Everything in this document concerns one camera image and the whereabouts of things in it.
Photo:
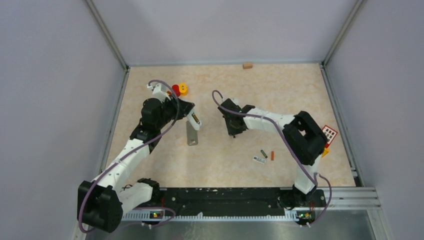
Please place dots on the small wooden block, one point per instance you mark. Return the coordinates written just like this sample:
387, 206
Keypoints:
247, 65

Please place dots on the white labelled AA battery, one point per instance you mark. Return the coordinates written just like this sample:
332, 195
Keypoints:
259, 159

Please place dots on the red toy cylinder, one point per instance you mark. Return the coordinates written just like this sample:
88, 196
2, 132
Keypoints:
176, 89

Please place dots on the white remote control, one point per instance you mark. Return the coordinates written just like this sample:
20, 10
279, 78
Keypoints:
194, 120

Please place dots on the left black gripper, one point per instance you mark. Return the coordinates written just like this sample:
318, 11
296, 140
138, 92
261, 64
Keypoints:
182, 108

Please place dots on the grey slotted cable duct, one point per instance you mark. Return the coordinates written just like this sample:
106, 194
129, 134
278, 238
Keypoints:
153, 216

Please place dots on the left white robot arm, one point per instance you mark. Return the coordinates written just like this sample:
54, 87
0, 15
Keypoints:
102, 202

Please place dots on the grey remote battery cover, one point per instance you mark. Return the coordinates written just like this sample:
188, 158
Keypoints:
191, 135

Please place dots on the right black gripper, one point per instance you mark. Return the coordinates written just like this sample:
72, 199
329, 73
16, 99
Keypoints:
232, 132

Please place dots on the dark green AA battery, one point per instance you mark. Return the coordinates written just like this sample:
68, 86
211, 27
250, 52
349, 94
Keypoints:
264, 154

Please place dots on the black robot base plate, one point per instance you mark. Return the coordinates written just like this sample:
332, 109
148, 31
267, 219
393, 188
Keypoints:
235, 202

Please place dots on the yellow round toy brick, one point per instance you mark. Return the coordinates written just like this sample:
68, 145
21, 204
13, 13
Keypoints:
183, 89

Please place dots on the yellow toy piece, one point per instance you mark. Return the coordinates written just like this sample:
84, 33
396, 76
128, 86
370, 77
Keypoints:
325, 152

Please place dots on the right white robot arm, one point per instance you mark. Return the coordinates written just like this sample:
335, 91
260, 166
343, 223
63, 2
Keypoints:
300, 133

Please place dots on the red white toy panel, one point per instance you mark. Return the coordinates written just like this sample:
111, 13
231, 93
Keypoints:
330, 134

